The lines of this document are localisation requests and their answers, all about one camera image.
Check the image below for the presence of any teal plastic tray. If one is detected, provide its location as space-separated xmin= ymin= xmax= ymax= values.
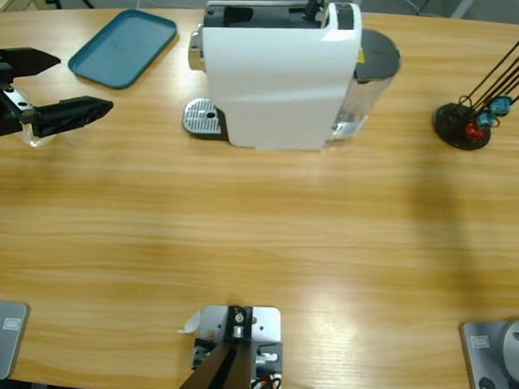
xmin=66 ymin=6 xmax=179 ymax=93

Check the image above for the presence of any metal drip tray grille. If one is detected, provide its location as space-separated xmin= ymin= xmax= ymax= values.
xmin=182 ymin=96 xmax=225 ymax=138

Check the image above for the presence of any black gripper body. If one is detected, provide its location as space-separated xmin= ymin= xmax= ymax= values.
xmin=0 ymin=48 xmax=37 ymax=142

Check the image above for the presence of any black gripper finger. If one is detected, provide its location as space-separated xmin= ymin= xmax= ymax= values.
xmin=5 ymin=46 xmax=63 ymax=83
xmin=28 ymin=92 xmax=114 ymax=141

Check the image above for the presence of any clear glass cup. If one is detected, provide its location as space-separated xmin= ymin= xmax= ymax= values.
xmin=9 ymin=86 xmax=61 ymax=150

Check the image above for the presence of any white capsule coffee machine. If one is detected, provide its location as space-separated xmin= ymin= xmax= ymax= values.
xmin=182 ymin=0 xmax=364 ymax=156

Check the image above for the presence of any orange connector cable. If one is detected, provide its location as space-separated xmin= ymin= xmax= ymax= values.
xmin=253 ymin=373 xmax=281 ymax=389

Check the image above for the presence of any white tape tag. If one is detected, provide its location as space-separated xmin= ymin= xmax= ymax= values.
xmin=175 ymin=309 xmax=203 ymax=335

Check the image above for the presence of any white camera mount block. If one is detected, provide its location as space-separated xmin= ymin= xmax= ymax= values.
xmin=190 ymin=302 xmax=287 ymax=389

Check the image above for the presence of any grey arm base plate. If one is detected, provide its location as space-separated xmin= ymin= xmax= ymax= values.
xmin=456 ymin=313 xmax=519 ymax=389
xmin=0 ymin=299 xmax=31 ymax=381

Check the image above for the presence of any black capsule holder with rods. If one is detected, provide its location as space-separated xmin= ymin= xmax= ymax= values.
xmin=431 ymin=23 xmax=519 ymax=154

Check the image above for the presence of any red coffee capsule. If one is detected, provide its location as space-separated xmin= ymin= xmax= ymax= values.
xmin=463 ymin=121 xmax=484 ymax=141

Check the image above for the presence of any dark camera post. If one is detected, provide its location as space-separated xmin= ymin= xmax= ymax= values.
xmin=176 ymin=302 xmax=256 ymax=389

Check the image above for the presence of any grey metal frame leg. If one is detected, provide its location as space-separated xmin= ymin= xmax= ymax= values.
xmin=448 ymin=0 xmax=479 ymax=20

